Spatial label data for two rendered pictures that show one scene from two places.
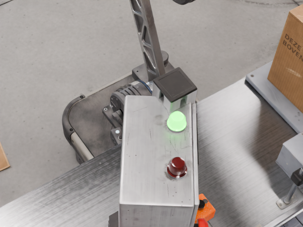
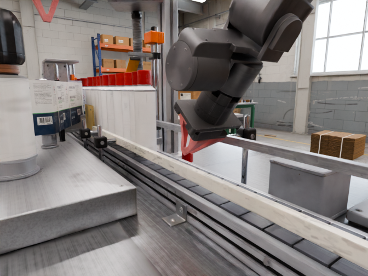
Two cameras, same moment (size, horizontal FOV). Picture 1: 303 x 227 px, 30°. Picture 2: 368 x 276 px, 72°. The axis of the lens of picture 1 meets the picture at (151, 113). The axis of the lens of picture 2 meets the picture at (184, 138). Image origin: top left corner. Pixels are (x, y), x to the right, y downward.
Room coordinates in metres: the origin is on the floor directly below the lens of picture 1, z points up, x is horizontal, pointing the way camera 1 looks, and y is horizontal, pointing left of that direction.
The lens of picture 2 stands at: (0.57, -0.84, 1.04)
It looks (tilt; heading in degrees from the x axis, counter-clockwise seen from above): 11 degrees down; 93
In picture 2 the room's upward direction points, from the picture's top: straight up
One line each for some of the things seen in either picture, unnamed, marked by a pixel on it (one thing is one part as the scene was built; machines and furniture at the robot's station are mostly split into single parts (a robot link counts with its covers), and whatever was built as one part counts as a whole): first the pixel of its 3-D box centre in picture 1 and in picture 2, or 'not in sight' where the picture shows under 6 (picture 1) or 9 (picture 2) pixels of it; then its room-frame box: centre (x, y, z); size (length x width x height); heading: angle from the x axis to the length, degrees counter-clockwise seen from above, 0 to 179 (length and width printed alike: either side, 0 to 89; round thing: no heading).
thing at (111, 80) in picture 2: not in sight; (115, 108); (0.32, -0.06, 0.98); 0.05 x 0.05 x 0.20
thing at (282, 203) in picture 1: (286, 200); not in sight; (0.66, -0.35, 0.83); 0.06 x 0.03 x 0.01; 125
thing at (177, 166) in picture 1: (177, 165); not in sight; (0.36, -0.04, 1.49); 0.03 x 0.03 x 0.02
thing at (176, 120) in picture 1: (176, 120); not in sight; (0.43, -0.03, 1.49); 0.03 x 0.03 x 0.02
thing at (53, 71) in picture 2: not in sight; (64, 96); (0.06, 0.13, 1.01); 0.14 x 0.13 x 0.26; 127
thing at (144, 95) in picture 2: not in sight; (145, 114); (0.45, -0.23, 0.98); 0.05 x 0.05 x 0.20
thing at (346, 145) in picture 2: not in sight; (337, 143); (2.86, 3.32, 0.16); 0.65 x 0.54 x 0.32; 133
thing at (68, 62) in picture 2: not in sight; (59, 61); (0.06, 0.13, 1.14); 0.14 x 0.11 x 0.01; 127
